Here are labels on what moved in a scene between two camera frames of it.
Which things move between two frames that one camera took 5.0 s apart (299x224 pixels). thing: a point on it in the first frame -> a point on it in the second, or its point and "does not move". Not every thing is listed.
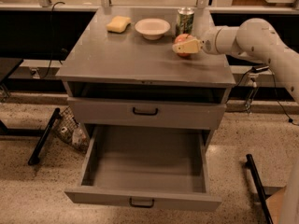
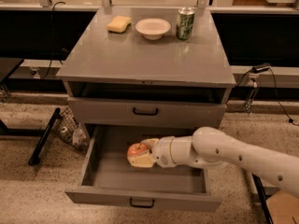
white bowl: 152,28 does not move
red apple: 181,38 -> 135,149
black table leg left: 35,158 does not move
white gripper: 207,43 -> 163,152
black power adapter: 260,68 does not move
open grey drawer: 153,168 does not move
